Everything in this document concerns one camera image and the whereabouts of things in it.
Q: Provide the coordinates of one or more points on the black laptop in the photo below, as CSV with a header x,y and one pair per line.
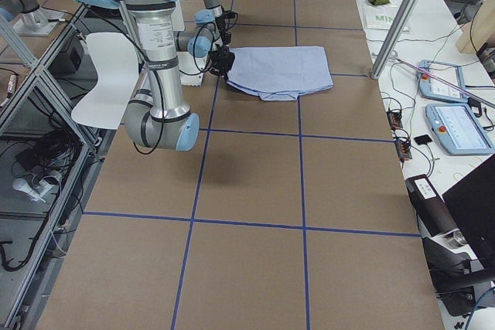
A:
x,y
470,203

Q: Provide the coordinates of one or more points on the wooden board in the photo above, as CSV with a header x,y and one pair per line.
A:
x,y
479,31

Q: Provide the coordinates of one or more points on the aluminium frame post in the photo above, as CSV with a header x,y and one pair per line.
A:
x,y
405,9

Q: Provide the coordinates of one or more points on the light blue striped shirt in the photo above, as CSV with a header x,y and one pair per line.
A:
x,y
280,73

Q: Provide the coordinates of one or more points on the black cylinder device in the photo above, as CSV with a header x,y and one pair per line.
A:
x,y
429,205

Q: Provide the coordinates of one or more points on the near blue teach pendant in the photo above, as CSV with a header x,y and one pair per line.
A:
x,y
458,130

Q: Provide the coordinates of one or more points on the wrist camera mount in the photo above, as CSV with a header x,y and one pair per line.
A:
x,y
229,14

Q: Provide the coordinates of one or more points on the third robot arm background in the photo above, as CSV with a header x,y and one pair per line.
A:
x,y
31,18

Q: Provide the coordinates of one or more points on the white curved plastic sheet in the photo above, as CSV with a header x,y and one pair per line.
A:
x,y
116,63

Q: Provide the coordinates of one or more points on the white pedestal column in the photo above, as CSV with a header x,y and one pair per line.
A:
x,y
189,66

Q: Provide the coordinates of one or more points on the clear bag green lettering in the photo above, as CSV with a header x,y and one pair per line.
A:
x,y
379,17

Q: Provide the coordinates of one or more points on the orange black usb hub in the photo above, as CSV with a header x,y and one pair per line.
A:
x,y
394,119

